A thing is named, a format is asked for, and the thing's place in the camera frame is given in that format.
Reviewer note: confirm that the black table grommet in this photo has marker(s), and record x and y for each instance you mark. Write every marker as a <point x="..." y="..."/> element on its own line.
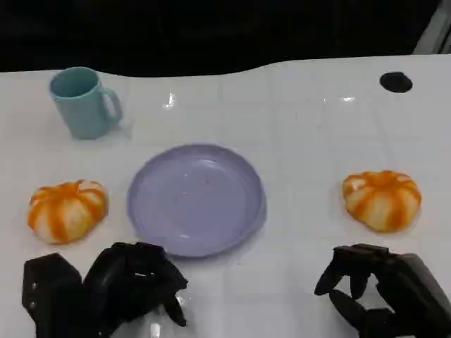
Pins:
<point x="395" y="81"/>

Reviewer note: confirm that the pale green mug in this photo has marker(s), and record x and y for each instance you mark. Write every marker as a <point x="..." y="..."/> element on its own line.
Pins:
<point x="82" y="111"/>

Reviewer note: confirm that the orange and white bread roll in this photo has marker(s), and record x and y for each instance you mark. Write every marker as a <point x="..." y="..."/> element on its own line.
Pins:
<point x="382" y="206"/>
<point x="67" y="211"/>

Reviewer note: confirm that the lilac plate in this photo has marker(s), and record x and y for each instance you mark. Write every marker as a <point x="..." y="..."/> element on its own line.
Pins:
<point x="197" y="200"/>

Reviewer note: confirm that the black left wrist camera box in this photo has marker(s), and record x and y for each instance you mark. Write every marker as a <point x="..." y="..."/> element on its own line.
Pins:
<point x="49" y="285"/>

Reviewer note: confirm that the white frame bar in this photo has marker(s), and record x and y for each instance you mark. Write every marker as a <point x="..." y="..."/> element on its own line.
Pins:
<point x="435" y="31"/>

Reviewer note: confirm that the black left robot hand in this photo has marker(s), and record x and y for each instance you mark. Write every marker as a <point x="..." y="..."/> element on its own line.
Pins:
<point x="120" y="278"/>

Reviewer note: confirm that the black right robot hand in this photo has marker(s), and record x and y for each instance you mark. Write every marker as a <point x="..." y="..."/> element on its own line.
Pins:
<point x="408" y="281"/>

